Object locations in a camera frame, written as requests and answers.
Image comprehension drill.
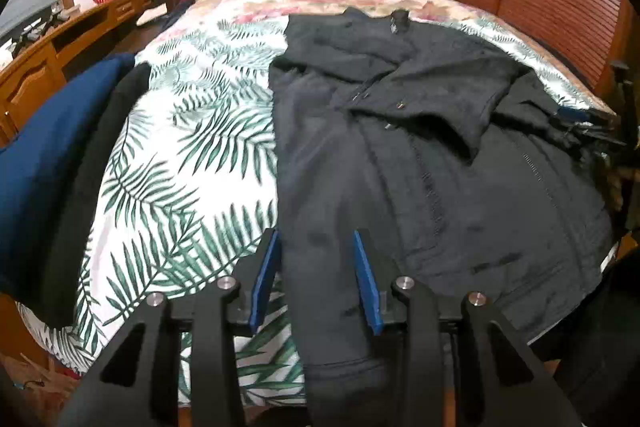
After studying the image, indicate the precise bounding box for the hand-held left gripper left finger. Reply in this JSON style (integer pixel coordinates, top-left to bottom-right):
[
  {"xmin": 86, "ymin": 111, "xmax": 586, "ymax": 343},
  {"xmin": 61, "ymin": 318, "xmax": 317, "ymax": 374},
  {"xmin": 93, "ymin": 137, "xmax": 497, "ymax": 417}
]
[{"xmin": 57, "ymin": 228, "xmax": 282, "ymax": 427}]

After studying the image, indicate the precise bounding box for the white paper pad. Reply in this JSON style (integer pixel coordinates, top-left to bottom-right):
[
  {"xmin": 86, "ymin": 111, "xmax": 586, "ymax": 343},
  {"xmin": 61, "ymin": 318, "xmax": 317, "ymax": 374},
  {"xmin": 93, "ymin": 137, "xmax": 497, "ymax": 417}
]
[{"xmin": 136, "ymin": 4, "xmax": 169, "ymax": 27}]

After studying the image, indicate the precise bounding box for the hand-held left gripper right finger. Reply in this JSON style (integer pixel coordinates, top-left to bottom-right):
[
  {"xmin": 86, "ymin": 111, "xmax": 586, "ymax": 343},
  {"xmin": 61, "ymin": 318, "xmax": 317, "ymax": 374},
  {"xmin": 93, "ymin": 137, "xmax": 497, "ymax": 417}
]
[{"xmin": 352, "ymin": 229, "xmax": 583, "ymax": 427}]

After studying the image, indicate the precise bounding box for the wooden desk with cabinets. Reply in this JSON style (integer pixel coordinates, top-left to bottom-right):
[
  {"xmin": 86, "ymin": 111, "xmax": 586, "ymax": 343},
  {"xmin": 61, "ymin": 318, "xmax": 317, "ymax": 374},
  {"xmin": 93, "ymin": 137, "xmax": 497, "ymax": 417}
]
[{"xmin": 0, "ymin": 0, "xmax": 162, "ymax": 148}]

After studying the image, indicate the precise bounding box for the black clamp tool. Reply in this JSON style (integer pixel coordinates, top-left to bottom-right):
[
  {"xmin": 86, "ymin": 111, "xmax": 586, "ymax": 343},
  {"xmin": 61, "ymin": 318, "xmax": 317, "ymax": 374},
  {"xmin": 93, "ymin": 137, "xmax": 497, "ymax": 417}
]
[
  {"xmin": 46, "ymin": 4, "xmax": 77, "ymax": 26},
  {"xmin": 11, "ymin": 24, "xmax": 45, "ymax": 46}
]

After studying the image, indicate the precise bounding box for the black jacket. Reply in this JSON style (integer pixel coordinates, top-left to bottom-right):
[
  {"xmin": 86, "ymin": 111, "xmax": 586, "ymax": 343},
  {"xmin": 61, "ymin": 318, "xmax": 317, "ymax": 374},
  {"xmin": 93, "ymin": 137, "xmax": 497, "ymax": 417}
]
[{"xmin": 268, "ymin": 7, "xmax": 617, "ymax": 408}]

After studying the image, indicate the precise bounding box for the leaf print bedsheet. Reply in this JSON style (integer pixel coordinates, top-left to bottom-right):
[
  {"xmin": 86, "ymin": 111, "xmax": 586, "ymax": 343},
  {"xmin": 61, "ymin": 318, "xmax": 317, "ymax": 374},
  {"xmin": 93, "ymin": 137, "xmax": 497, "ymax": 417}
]
[{"xmin": 15, "ymin": 14, "xmax": 618, "ymax": 408}]

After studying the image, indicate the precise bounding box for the navy blue folded garment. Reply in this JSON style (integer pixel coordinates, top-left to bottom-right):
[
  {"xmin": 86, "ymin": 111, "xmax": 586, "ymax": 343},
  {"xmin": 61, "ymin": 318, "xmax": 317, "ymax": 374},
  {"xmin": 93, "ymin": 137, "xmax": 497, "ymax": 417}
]
[{"xmin": 0, "ymin": 54, "xmax": 137, "ymax": 299}]

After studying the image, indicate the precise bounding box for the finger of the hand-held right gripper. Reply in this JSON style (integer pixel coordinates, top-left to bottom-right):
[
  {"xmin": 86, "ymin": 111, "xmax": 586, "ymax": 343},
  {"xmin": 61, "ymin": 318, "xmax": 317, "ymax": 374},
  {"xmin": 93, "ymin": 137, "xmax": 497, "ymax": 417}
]
[{"xmin": 549, "ymin": 107, "xmax": 618, "ymax": 144}]

